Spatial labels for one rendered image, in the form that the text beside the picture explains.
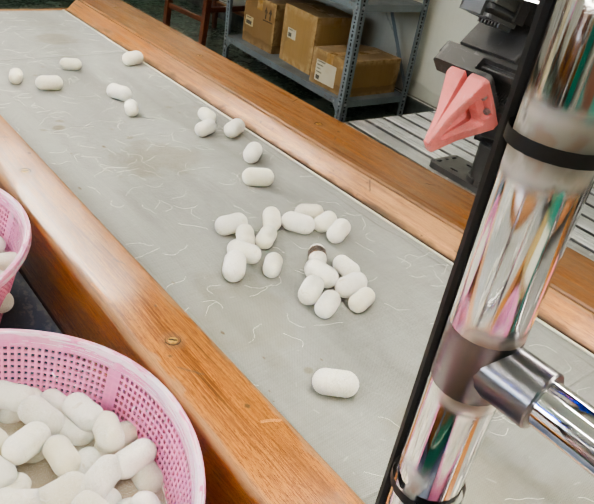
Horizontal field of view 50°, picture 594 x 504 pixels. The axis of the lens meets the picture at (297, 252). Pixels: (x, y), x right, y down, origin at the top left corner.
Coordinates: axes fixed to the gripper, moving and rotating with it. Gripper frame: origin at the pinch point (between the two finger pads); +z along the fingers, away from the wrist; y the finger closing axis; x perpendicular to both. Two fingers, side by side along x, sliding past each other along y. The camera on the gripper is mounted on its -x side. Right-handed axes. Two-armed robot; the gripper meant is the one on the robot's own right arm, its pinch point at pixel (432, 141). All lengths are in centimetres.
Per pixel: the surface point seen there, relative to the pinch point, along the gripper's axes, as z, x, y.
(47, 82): 20, -4, -53
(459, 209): -0.2, 12.4, 0.3
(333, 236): 12.9, 3.0, -3.2
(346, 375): 23.0, -6.3, 13.4
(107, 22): 3, 10, -81
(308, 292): 19.7, -3.2, 3.6
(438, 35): -130, 163, -158
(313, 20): -99, 143, -205
